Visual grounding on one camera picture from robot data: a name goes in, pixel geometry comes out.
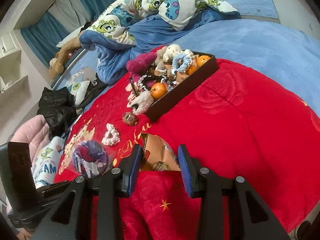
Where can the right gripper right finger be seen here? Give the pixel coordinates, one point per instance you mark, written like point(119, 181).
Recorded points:
point(229, 207)

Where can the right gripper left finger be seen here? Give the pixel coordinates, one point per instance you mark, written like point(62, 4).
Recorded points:
point(71, 216)

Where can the white crochet scrunchie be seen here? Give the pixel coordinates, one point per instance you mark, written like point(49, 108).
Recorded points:
point(111, 137)

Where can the brown capybara squishy toy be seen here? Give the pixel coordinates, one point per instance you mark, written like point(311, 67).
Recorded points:
point(130, 119)

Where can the orange mandarin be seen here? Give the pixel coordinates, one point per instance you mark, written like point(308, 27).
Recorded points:
point(158, 90)
point(201, 60)

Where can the blue crochet scrunchie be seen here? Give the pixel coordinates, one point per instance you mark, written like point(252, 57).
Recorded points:
point(181, 62)

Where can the person left hand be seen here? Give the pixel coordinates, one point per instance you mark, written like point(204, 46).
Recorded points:
point(24, 235)

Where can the pink quilted jacket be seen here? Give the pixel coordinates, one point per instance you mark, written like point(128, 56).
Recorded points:
point(35, 132)

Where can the red teddy bear blanket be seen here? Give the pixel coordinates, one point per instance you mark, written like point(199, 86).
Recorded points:
point(237, 123)

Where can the black puffer jacket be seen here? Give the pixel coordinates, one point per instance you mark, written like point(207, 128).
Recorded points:
point(58, 109)

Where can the white fuzzy hair claw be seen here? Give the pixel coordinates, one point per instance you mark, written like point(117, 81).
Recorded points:
point(141, 103)

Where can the brown teddy bear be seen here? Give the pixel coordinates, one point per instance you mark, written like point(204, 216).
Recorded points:
point(57, 64)

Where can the orange mandarin in tray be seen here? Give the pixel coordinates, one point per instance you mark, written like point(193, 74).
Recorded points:
point(158, 90)

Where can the dark rectangular tray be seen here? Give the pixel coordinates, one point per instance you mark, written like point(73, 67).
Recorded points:
point(186, 84)

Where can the magenta plush bear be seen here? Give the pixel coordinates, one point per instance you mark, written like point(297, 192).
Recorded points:
point(139, 66)

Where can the white plush bunny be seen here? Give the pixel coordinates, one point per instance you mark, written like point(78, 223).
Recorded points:
point(171, 51)

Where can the blue monster print comforter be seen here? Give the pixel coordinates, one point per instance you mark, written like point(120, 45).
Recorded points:
point(128, 28)

